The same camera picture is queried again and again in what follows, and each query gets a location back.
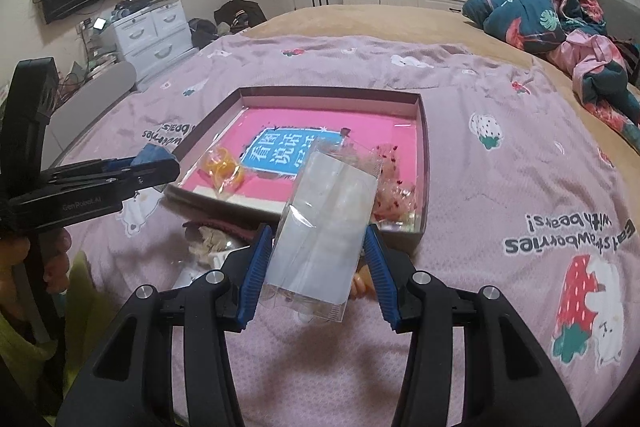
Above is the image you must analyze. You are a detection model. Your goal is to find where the white drawer cabinet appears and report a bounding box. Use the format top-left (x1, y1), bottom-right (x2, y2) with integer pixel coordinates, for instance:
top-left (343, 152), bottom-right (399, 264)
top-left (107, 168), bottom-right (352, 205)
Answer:
top-left (107, 0), bottom-right (196, 80)

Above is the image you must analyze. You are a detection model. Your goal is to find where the shallow pink cardboard box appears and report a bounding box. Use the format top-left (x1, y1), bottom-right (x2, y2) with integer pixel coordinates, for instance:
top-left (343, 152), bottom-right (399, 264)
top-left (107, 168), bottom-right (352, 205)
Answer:
top-left (164, 87), bottom-right (432, 259)

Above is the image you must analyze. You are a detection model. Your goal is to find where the white paper card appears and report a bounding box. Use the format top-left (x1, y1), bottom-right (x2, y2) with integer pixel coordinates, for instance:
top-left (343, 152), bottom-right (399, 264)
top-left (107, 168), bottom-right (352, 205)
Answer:
top-left (175, 267), bottom-right (211, 293)

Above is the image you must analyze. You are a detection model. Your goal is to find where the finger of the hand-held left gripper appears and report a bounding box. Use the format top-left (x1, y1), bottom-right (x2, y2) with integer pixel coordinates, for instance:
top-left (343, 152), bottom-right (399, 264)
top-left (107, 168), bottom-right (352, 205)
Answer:
top-left (100, 158), bottom-right (181, 196)
top-left (44, 144), bottom-right (162, 184)

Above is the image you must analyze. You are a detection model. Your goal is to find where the person's left forearm green sleeve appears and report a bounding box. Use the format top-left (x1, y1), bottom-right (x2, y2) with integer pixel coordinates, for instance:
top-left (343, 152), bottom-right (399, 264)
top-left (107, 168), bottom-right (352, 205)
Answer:
top-left (0, 252), bottom-right (121, 427)

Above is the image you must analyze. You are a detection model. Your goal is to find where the grey headboard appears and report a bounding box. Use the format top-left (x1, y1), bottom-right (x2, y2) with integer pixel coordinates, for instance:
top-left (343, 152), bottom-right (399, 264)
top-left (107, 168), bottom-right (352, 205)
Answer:
top-left (580, 0), bottom-right (640, 45)

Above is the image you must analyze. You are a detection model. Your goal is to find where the pink floral garment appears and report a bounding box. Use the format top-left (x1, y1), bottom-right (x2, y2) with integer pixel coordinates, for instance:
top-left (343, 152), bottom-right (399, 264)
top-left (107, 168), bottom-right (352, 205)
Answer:
top-left (545, 29), bottom-right (632, 94)

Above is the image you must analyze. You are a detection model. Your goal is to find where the tan bed sheet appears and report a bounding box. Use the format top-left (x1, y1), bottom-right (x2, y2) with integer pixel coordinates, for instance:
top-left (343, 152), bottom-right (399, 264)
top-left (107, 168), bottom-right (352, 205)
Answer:
top-left (245, 2), bottom-right (640, 188)

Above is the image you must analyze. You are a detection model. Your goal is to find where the yellow hair accessory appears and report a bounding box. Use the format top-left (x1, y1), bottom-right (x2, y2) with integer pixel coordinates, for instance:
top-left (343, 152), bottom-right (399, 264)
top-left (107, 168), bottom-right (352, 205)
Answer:
top-left (200, 146), bottom-right (248, 200)

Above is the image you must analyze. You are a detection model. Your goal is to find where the person's left hand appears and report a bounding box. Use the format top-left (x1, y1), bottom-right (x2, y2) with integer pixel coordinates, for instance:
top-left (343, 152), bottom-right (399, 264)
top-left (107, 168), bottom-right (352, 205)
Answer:
top-left (0, 227), bottom-right (72, 308)

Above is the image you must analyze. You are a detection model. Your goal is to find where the dark bag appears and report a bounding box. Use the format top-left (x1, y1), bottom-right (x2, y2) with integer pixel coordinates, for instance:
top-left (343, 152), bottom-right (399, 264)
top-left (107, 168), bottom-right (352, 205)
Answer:
top-left (214, 0), bottom-right (268, 35)

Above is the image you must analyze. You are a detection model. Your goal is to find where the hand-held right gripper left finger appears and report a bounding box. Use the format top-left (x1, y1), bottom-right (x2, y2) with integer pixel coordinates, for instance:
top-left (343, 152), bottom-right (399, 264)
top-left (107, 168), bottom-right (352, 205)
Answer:
top-left (60, 223), bottom-right (275, 427)

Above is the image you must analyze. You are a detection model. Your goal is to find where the dark clothes pile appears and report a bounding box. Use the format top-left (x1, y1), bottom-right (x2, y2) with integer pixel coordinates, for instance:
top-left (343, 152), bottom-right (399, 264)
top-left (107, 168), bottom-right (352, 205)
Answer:
top-left (189, 18), bottom-right (221, 48)

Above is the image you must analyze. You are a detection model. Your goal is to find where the pink printed blanket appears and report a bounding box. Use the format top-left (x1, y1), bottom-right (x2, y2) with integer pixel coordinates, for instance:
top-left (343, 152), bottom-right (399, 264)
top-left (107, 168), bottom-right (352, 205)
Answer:
top-left (50, 34), bottom-right (640, 427)

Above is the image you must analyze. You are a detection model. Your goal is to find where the grey bed footboard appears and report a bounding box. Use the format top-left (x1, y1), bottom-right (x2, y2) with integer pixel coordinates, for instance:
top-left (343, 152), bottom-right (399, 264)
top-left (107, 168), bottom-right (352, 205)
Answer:
top-left (50, 61), bottom-right (138, 168)

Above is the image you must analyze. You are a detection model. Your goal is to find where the teal floral quilt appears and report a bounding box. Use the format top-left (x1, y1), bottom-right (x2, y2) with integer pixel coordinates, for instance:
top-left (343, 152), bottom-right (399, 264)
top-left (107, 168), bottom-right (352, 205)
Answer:
top-left (462, 0), bottom-right (640, 138)

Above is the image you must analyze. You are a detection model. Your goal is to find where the clear plastic packet white card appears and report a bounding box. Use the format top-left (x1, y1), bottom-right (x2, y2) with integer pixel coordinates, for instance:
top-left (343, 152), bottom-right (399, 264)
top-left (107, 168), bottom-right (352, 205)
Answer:
top-left (261, 146), bottom-right (385, 324)

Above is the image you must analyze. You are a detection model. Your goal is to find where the red glitter mesh bag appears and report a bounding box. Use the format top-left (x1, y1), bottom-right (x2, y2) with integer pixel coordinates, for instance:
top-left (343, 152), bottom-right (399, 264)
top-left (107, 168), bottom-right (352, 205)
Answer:
top-left (370, 142), bottom-right (426, 228)

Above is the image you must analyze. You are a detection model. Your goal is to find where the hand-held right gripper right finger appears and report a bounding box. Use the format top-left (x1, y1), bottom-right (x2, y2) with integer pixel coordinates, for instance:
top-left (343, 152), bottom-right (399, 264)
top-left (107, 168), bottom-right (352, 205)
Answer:
top-left (362, 224), bottom-right (583, 427)

